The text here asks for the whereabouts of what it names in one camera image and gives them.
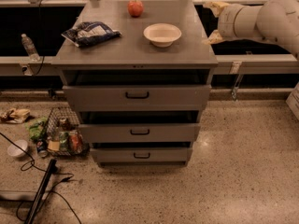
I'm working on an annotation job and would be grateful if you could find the white box at right edge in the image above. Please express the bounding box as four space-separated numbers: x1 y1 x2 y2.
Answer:
286 82 299 119

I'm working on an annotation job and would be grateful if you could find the grey drawer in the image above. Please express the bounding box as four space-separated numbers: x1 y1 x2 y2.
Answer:
78 123 200 143
64 85 211 112
90 147 192 163

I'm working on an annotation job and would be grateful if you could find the crumpled brown snack bag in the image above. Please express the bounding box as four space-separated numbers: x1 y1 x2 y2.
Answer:
0 108 30 123

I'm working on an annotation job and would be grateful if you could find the red apple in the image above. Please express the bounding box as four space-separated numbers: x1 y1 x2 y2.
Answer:
127 0 144 18

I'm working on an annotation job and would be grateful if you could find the brown can in basket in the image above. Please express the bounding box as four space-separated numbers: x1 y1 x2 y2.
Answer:
59 117 70 131

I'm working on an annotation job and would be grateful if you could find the blue white chip bag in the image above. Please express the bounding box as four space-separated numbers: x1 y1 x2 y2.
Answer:
62 21 121 48

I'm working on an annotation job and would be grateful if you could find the top grey drawer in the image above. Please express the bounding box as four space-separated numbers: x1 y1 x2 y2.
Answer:
64 85 211 112

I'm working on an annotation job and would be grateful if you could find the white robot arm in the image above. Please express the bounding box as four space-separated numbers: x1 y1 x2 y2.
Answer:
204 0 299 58

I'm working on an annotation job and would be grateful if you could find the grey drawer cabinet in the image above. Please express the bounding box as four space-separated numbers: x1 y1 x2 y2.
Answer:
50 0 219 168

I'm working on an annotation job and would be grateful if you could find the bottom grey drawer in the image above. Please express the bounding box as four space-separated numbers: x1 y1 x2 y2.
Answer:
90 147 192 163

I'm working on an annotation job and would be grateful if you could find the wire mesh basket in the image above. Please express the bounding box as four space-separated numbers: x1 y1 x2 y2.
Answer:
46 107 89 156

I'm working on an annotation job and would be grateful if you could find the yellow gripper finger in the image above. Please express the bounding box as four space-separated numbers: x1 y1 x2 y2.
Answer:
203 1 229 17
202 30 224 45

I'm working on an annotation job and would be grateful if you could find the red soda can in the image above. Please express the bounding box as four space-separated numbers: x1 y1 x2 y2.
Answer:
69 131 82 153

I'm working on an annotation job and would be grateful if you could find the white paper bowl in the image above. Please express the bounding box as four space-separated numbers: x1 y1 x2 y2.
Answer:
143 23 181 48

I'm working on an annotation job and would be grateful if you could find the blue can on floor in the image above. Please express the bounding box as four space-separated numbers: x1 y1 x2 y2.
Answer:
36 139 48 158

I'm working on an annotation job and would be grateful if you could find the yellow sponge block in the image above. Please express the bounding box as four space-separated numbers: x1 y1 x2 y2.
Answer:
48 141 60 151

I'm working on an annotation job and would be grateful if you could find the black bar on floor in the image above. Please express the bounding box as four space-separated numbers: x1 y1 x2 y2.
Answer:
24 159 57 224

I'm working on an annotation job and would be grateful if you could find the clear plastic water bottle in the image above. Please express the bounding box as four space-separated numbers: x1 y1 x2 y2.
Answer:
21 34 40 62

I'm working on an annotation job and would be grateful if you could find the green snack bag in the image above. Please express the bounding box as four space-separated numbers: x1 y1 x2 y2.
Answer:
26 117 48 143

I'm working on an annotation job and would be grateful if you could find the green soda can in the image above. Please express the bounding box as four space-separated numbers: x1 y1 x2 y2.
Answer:
59 132 69 151

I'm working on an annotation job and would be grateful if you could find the middle grey drawer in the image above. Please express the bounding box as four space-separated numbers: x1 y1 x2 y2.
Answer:
78 123 200 143

